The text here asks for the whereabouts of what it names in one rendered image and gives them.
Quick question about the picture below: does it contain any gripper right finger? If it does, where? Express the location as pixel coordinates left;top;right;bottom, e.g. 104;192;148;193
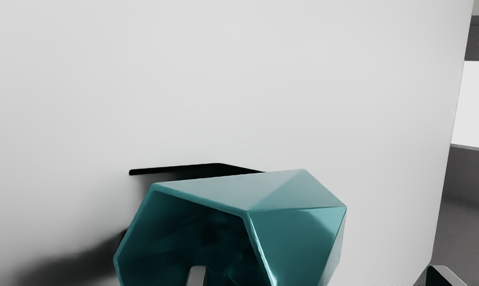
416;264;468;286

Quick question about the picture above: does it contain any teal faceted mug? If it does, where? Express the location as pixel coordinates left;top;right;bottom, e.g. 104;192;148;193
113;169;347;286

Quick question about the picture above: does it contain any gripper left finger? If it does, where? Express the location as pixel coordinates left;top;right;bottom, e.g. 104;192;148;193
185;265;207;286

